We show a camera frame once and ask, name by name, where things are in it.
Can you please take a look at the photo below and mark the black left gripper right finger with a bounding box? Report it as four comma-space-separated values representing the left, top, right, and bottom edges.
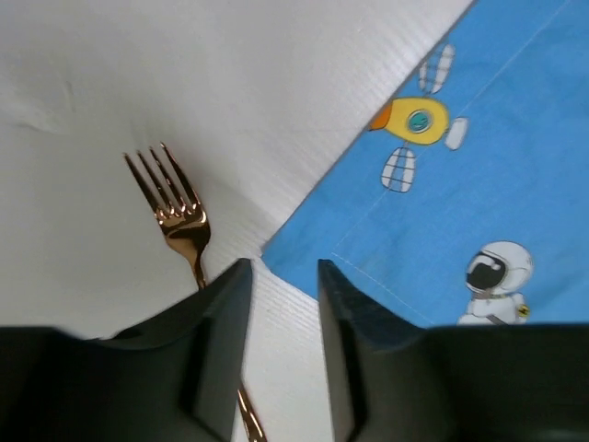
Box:
318, 260, 588, 441

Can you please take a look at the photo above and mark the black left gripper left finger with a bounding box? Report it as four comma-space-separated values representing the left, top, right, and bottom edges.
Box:
1, 258, 253, 441

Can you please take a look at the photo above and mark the blue space-print cloth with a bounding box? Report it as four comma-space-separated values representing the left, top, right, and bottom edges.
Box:
262, 1, 588, 327

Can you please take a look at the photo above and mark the copper fork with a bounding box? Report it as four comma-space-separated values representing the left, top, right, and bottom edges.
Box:
122, 141, 268, 442

